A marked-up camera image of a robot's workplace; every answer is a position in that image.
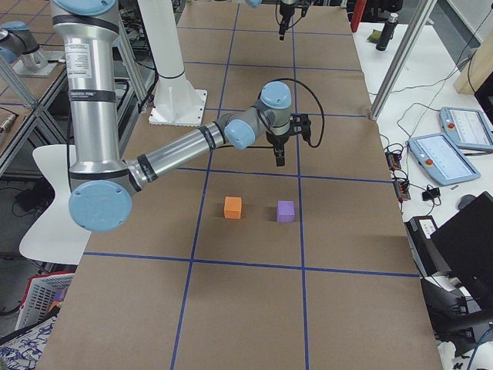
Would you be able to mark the white perforated basket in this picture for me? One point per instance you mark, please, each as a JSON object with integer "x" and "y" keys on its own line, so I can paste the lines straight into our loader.
{"x": 39, "y": 296}

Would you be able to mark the teach pendant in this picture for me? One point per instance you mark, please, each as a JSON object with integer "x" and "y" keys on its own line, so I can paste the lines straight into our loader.
{"x": 442, "y": 160}
{"x": 467, "y": 128}

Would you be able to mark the black laptop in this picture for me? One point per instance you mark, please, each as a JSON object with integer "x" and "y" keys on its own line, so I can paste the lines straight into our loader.
{"x": 465, "y": 243}

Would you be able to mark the black water bottle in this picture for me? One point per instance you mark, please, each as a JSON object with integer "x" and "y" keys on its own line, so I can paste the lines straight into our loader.
{"x": 387, "y": 32}

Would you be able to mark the purple foam block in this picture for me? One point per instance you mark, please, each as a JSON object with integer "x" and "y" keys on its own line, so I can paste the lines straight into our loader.
{"x": 285, "y": 211}

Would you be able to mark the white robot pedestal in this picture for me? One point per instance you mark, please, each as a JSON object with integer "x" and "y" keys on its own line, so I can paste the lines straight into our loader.
{"x": 176, "y": 102}

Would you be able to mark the aluminium frame post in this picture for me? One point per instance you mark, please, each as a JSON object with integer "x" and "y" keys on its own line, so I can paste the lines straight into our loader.
{"x": 411, "y": 35}

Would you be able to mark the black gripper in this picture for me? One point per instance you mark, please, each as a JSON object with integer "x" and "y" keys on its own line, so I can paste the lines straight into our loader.
{"x": 278, "y": 141}
{"x": 285, "y": 11}

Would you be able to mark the white chair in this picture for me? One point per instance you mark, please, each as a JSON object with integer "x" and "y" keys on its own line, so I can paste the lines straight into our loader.
{"x": 55, "y": 237}

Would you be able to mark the far teach pendant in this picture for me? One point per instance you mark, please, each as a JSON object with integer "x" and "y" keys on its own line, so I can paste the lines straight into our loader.
{"x": 467, "y": 128}

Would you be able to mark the near teach pendant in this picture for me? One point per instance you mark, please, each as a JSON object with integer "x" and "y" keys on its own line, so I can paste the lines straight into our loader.
{"x": 442, "y": 160}

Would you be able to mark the orange foam block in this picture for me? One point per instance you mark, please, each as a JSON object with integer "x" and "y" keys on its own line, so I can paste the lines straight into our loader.
{"x": 232, "y": 208}

